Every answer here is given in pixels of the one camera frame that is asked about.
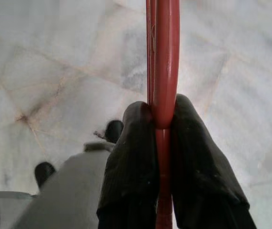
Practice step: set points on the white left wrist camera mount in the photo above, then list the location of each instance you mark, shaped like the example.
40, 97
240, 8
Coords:
73, 186

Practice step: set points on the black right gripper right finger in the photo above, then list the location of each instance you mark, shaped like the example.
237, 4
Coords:
202, 179

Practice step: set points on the red plastic hanger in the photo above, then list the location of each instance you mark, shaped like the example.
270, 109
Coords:
166, 59

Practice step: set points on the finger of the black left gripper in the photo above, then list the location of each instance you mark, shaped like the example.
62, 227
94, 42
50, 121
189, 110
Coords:
45, 175
114, 131

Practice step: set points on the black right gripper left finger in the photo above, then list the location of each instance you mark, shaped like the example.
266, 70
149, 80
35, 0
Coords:
131, 179

